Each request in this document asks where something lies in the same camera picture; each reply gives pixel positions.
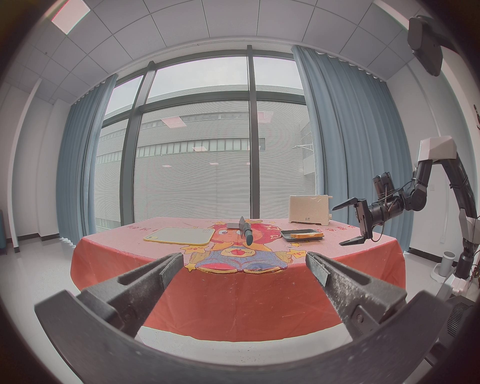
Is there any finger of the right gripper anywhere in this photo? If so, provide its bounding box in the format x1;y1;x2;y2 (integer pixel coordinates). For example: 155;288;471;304
338;234;370;247
331;197;363;212

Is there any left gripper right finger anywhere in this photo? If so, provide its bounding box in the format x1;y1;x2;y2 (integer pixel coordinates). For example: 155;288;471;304
305;251;408;340

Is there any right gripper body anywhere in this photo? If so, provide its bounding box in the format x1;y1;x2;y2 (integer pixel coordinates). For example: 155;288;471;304
354;199;405;242

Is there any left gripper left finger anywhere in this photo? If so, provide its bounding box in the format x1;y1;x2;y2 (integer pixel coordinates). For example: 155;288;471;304
80;252;185;337

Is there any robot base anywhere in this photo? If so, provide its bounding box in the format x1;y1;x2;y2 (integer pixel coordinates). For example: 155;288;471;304
424;275;480;377

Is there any cream toaster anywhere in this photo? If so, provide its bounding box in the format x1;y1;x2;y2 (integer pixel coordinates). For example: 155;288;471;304
288;194;333;226

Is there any blue curtain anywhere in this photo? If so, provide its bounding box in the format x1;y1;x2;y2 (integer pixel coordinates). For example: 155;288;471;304
56;73;119;247
291;45;414;253

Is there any dark grey tray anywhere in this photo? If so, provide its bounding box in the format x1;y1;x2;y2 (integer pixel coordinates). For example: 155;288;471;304
280;228;325;243

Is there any cutting board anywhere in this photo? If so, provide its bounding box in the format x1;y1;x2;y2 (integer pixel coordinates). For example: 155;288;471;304
143;226;215;246

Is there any grey cylinder on white stand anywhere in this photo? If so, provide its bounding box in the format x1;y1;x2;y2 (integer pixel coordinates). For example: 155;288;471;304
430;251;457;283

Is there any window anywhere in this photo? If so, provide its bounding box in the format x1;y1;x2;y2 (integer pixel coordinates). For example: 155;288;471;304
94;45;325;235

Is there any ceiling light panel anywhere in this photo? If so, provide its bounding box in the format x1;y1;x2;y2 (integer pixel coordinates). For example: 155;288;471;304
51;0;91;36

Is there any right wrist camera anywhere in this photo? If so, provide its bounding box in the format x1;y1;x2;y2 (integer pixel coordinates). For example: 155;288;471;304
372;172;395;200

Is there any knife with blue-green handle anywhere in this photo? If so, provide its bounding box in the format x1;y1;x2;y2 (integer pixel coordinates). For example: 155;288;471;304
238;216;254;247

